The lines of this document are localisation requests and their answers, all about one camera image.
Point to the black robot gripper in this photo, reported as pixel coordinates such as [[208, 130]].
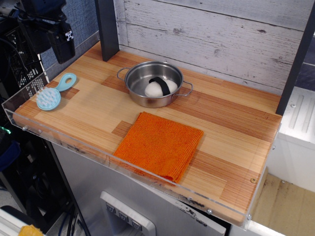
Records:
[[44, 25]]

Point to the small stainless steel pot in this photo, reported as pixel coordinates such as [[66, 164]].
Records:
[[137, 78]]

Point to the white plush egg black band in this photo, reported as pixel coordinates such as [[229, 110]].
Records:
[[158, 87]]

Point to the orange folded towel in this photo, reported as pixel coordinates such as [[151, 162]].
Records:
[[160, 146]]

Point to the blue fabric divider panel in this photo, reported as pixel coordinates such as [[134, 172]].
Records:
[[81, 15]]

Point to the black perforated crate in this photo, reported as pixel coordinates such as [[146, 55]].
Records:
[[19, 65]]

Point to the light blue scalp brush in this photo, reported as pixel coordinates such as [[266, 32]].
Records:
[[48, 99]]

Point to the silver cabinet with dispenser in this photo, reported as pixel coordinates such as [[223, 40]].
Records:
[[137, 201]]

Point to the clear acrylic table guard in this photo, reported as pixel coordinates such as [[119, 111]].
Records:
[[239, 125]]

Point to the white ribbed side unit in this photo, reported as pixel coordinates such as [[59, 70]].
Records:
[[292, 156]]

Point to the dark grey left post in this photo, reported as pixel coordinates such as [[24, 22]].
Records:
[[107, 28]]

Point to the dark grey post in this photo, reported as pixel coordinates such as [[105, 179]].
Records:
[[107, 28], [297, 63]]

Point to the dark grey right post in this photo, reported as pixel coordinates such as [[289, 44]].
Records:
[[297, 63]]

